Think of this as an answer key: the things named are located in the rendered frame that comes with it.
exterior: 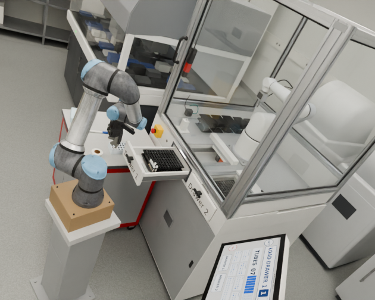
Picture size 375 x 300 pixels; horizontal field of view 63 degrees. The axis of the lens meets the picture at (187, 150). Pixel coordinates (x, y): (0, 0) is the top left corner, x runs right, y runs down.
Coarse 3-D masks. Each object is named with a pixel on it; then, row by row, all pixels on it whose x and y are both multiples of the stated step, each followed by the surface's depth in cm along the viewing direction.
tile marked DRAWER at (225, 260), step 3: (225, 255) 136; (228, 255) 136; (231, 255) 135; (222, 258) 136; (225, 258) 135; (228, 258) 134; (231, 258) 133; (222, 261) 134; (225, 261) 133; (228, 261) 132; (222, 264) 132; (225, 264) 131; (228, 264) 130; (219, 267) 131; (222, 267) 130; (225, 267) 129; (228, 267) 128; (219, 270) 129; (222, 270) 128
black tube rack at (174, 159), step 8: (152, 152) 195; (160, 152) 198; (168, 152) 201; (144, 160) 192; (152, 160) 193; (160, 160) 191; (168, 160) 194; (176, 160) 198; (160, 168) 185; (168, 168) 192; (176, 168) 195
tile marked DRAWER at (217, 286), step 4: (216, 276) 127; (220, 276) 126; (224, 276) 125; (216, 280) 125; (220, 280) 123; (216, 284) 123; (220, 284) 122; (212, 288) 121; (216, 288) 121; (220, 288) 120
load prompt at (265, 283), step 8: (272, 248) 127; (264, 256) 125; (272, 256) 122; (264, 264) 120; (272, 264) 118; (264, 272) 117; (272, 272) 115; (264, 280) 113; (264, 288) 110; (256, 296) 108; (264, 296) 106
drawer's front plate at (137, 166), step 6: (126, 144) 190; (126, 150) 190; (132, 150) 184; (132, 156) 183; (126, 162) 190; (132, 162) 183; (138, 162) 177; (138, 168) 176; (132, 174) 183; (138, 174) 176; (138, 180) 176
